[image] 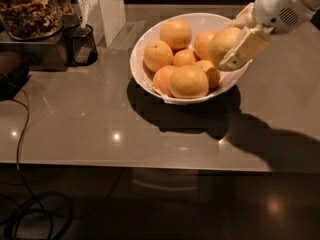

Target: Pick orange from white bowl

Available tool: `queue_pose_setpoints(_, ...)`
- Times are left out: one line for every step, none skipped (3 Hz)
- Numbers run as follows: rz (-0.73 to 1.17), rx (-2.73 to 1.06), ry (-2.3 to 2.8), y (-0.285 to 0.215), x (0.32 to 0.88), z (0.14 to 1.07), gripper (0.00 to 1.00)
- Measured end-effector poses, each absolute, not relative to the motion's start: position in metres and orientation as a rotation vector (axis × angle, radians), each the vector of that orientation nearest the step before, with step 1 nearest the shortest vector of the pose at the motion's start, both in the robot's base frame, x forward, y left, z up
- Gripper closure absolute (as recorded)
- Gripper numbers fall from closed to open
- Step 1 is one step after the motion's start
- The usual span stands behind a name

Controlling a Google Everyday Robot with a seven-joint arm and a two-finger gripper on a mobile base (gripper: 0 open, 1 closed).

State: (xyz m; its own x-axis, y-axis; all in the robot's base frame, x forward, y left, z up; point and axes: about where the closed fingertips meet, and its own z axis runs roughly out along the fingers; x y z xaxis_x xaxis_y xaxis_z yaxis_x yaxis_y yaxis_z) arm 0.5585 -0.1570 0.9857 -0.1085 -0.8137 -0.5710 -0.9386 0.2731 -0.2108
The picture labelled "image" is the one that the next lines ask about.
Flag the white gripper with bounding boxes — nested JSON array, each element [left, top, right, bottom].
[[219, 0, 315, 72]]

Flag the large yellowish orange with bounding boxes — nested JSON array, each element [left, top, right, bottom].
[[208, 27, 241, 70]]

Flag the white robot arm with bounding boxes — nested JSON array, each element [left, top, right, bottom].
[[219, 0, 320, 71]]

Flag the back right orange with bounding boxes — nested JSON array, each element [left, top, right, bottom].
[[194, 30, 215, 60]]

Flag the white oval bowl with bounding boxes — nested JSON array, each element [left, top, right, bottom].
[[130, 13, 250, 105]]

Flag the half hidden middle orange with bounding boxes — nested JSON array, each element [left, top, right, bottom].
[[195, 60, 220, 90]]

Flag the small centre orange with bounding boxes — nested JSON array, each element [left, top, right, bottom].
[[173, 49, 198, 67]]

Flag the top back orange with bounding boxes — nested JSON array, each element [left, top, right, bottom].
[[160, 19, 193, 50]]

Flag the front large orange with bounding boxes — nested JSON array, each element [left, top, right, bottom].
[[169, 65, 209, 99]]

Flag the front left orange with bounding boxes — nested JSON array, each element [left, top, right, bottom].
[[153, 65, 177, 97]]

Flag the white upright panel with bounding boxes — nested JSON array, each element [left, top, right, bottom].
[[88, 0, 126, 47]]

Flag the white utensil in cup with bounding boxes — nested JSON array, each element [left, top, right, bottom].
[[80, 0, 90, 29]]

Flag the black mesh cup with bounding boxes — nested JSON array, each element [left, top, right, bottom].
[[63, 24, 98, 66]]

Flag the glass jar of nuts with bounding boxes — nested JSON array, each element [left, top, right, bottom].
[[0, 0, 63, 41]]

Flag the dark device at left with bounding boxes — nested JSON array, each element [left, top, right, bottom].
[[0, 51, 31, 100]]

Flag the black cable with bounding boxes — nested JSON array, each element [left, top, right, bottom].
[[0, 71, 124, 240]]

